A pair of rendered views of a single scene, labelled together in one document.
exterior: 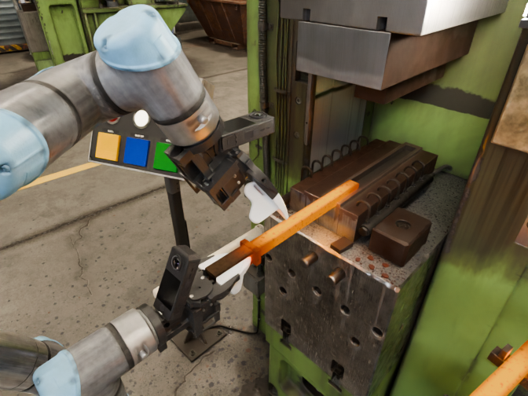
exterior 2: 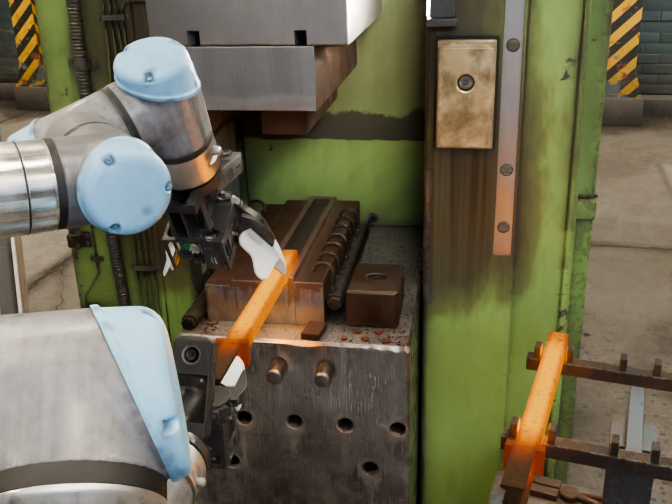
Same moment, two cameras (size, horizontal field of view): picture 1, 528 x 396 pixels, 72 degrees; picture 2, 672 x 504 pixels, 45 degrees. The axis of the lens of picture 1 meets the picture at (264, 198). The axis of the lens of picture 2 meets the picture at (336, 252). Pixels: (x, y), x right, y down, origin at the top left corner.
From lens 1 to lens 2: 0.57 m
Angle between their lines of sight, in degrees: 33
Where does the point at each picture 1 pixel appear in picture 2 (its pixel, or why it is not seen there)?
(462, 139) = (378, 174)
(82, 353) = not seen: hidden behind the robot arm
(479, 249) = (463, 280)
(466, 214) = (436, 243)
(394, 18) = (314, 30)
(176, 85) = (202, 112)
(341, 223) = (300, 305)
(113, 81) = (147, 116)
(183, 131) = (200, 166)
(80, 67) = (101, 109)
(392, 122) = (279, 176)
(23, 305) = not seen: outside the picture
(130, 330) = not seen: hidden behind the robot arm
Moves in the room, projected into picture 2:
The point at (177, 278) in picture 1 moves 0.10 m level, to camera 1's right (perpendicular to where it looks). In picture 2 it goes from (199, 375) to (276, 348)
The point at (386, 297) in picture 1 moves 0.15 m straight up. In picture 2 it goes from (396, 367) to (397, 280)
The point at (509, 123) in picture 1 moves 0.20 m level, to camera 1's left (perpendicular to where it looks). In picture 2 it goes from (447, 122) to (346, 143)
